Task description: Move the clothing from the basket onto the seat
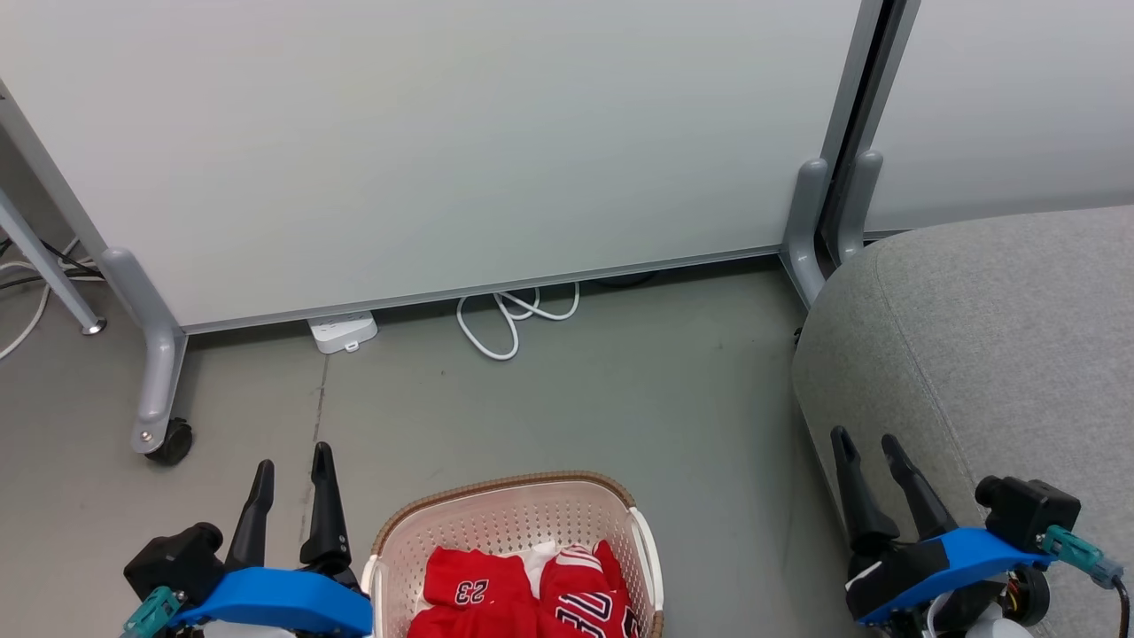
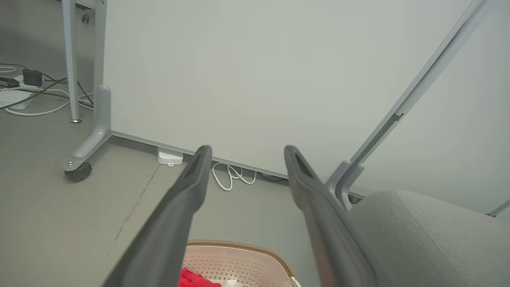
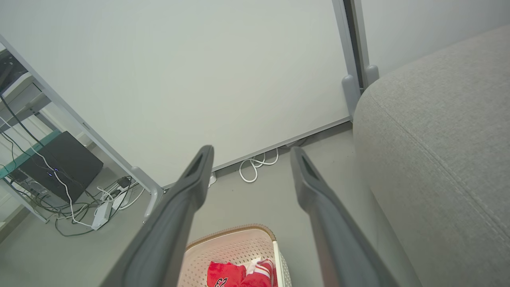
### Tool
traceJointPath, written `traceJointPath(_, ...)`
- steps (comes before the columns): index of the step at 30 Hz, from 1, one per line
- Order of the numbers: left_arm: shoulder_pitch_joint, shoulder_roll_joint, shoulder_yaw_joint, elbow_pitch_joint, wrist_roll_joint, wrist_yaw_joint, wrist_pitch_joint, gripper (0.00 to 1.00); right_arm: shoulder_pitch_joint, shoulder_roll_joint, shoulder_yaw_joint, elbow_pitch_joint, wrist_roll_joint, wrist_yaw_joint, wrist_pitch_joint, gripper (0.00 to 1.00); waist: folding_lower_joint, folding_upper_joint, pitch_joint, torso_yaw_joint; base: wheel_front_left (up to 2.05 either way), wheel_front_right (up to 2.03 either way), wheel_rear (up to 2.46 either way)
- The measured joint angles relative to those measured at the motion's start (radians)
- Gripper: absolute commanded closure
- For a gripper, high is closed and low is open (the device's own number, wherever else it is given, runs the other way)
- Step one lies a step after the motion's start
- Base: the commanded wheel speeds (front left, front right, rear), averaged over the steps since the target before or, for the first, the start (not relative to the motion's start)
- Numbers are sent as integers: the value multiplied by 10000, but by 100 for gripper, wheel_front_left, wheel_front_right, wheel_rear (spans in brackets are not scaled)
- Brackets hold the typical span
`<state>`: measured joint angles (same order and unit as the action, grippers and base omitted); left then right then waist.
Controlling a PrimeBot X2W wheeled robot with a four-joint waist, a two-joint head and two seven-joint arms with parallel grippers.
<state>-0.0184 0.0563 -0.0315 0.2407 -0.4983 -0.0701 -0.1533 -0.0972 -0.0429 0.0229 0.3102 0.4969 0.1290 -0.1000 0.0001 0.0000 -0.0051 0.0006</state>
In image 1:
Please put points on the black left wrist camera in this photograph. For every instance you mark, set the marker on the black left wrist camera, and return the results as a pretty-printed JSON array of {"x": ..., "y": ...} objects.
[{"x": 177, "y": 558}]

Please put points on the red jersey number 23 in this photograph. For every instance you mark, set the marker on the red jersey number 23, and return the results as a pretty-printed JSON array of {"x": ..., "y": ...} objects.
[{"x": 469, "y": 589}]

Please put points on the teal camera connector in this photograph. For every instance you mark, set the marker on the teal camera connector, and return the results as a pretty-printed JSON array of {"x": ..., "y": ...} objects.
[
  {"x": 152, "y": 613},
  {"x": 1079, "y": 549}
]

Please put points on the teal right camera connector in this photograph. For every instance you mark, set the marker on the teal right camera connector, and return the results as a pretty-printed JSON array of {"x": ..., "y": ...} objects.
[{"x": 1079, "y": 549}]

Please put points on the white power strip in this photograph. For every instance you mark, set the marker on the white power strip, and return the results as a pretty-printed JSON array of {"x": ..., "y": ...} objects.
[{"x": 343, "y": 331}]

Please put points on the teal left camera connector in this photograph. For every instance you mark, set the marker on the teal left camera connector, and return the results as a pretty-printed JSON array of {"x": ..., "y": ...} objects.
[{"x": 152, "y": 613}]

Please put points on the narrow white partition panel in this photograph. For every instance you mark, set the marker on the narrow white partition panel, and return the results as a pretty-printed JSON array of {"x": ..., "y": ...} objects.
[{"x": 1010, "y": 97}]

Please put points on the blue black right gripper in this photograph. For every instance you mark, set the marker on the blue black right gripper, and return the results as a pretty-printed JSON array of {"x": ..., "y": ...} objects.
[{"x": 939, "y": 558}]

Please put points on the large white partition panel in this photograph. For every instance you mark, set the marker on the large white partition panel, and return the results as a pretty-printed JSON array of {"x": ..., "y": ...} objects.
[{"x": 425, "y": 142}]

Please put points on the white plastic laundry basket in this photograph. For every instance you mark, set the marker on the white plastic laundry basket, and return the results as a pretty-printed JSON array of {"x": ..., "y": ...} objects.
[{"x": 505, "y": 518}]

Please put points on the grey fabric sofa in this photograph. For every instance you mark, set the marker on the grey fabric sofa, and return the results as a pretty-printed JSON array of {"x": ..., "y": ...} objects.
[{"x": 1001, "y": 354}]

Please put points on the grey metal table leg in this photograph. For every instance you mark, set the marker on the grey metal table leg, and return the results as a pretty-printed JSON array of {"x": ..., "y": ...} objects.
[{"x": 44, "y": 261}]

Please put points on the grey partition foot with caster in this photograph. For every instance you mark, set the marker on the grey partition foot with caster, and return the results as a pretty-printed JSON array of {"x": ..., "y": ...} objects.
[{"x": 159, "y": 354}]

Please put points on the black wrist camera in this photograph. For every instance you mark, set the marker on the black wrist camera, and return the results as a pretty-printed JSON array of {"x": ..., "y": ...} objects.
[
  {"x": 1028, "y": 512},
  {"x": 177, "y": 558}
]

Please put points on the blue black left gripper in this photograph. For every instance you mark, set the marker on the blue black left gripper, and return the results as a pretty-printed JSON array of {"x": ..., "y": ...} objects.
[{"x": 283, "y": 602}]

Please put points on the black caster wheel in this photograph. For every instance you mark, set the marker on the black caster wheel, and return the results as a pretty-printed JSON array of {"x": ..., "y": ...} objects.
[{"x": 175, "y": 443}]

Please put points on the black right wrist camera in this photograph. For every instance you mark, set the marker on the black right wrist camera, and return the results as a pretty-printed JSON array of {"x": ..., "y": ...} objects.
[{"x": 1028, "y": 512}]

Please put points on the red basketball jersey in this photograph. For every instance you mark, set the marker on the red basketball jersey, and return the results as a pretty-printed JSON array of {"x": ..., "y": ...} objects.
[{"x": 585, "y": 598}]

